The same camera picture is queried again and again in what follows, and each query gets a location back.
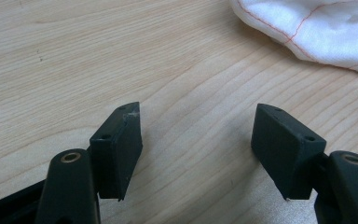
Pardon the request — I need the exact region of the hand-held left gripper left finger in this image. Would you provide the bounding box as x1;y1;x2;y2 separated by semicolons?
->
89;101;144;202

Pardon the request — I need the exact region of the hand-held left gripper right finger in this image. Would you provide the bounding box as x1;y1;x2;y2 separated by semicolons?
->
250;103;327;202

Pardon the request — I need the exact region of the white cloth with orange edge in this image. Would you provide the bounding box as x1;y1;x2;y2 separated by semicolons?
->
228;0;358;75

